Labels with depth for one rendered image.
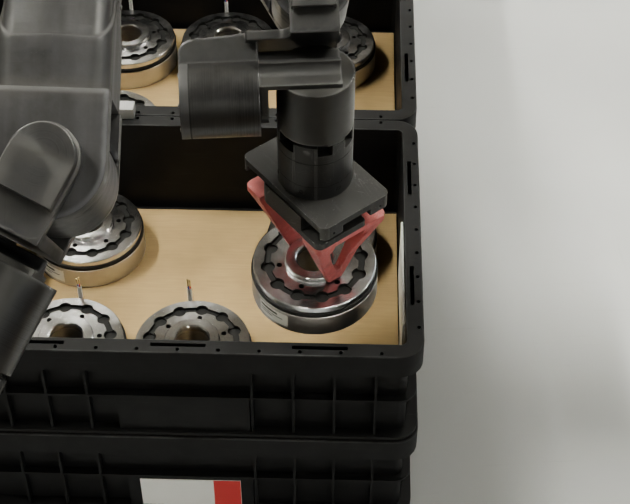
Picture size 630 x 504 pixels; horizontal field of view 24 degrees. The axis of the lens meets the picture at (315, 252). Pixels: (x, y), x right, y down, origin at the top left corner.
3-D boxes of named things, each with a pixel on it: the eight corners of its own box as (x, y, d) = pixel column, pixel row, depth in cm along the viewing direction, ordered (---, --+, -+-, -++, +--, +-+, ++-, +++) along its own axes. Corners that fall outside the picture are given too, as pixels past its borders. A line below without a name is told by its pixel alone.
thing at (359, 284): (380, 224, 122) (380, 219, 122) (370, 318, 116) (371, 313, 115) (261, 215, 123) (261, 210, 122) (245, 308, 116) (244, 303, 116)
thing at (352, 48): (374, 19, 162) (374, 14, 162) (373, 74, 155) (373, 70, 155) (284, 17, 163) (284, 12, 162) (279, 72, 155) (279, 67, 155)
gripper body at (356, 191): (323, 248, 109) (323, 178, 103) (242, 172, 114) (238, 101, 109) (389, 209, 111) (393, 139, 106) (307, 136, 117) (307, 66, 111)
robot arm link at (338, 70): (359, 84, 101) (352, 32, 105) (259, 88, 101) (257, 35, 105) (356, 156, 106) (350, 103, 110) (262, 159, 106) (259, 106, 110)
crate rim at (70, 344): (416, 139, 140) (417, 120, 138) (423, 378, 118) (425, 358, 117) (1, 132, 141) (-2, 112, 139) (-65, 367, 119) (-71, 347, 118)
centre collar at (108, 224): (117, 209, 139) (117, 204, 139) (109, 245, 136) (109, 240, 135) (66, 207, 140) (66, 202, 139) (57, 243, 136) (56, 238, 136)
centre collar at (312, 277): (347, 241, 120) (347, 236, 120) (341, 287, 117) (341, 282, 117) (288, 236, 121) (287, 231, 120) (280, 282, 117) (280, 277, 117)
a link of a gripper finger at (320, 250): (318, 315, 115) (318, 234, 108) (263, 261, 119) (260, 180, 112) (384, 274, 118) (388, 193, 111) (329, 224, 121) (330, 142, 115)
